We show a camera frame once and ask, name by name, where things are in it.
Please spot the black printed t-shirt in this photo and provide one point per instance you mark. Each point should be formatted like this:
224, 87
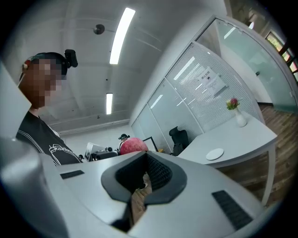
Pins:
44, 139

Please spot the frosted glass door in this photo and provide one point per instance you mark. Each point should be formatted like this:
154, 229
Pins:
256, 58

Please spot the white paper notice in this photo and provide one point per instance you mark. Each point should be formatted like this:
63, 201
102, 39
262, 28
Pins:
213, 81

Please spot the red apple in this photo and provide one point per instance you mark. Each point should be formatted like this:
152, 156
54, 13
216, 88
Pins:
133, 146

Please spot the dark framed window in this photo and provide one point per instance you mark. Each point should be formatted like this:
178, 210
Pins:
282, 50

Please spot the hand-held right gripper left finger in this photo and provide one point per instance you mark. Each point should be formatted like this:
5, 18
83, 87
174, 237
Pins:
88, 186

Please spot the white ceramic vase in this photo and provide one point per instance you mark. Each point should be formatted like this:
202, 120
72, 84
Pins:
241, 119

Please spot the round grey ceiling fixture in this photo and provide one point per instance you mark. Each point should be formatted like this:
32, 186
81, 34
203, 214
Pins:
99, 29

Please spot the white dome light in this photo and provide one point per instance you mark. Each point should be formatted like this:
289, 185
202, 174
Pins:
251, 25

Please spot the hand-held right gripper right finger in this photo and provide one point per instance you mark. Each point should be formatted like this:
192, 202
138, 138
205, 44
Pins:
198, 209

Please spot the person's head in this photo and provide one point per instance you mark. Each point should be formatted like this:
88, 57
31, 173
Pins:
39, 81

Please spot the pink and yellow flower bouquet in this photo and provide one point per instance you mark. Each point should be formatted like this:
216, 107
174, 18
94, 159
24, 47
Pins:
232, 103

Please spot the black head-mounted camera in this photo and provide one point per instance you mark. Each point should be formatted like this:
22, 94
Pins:
71, 58

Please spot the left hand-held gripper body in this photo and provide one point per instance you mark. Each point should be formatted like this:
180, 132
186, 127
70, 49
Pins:
102, 155

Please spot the black high-back office chair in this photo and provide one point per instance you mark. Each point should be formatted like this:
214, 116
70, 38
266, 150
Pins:
180, 136

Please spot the white round plate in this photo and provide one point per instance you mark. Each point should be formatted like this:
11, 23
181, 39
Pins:
214, 154

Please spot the white ceiling strip light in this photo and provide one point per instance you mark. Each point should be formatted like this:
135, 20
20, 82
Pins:
109, 103
122, 35

